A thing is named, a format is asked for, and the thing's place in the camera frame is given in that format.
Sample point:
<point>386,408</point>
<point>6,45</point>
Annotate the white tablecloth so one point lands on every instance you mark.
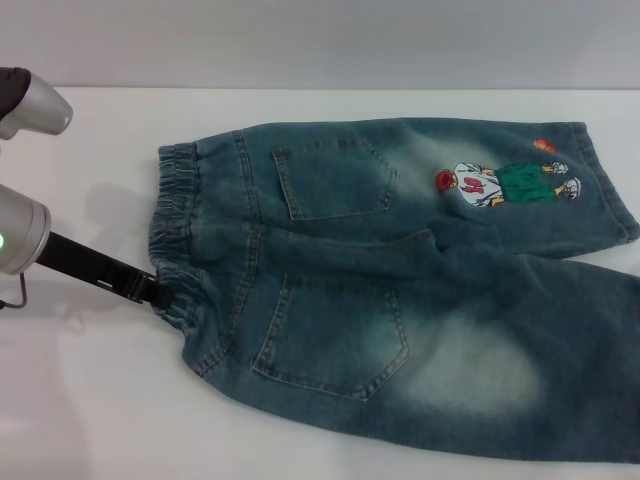
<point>100,400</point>

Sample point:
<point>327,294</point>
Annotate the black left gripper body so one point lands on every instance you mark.
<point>85,262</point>

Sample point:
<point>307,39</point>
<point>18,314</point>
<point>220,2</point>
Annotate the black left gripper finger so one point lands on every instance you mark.
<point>160,295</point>

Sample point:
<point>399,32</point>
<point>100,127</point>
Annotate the blue denim shorts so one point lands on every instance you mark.
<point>350,300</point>

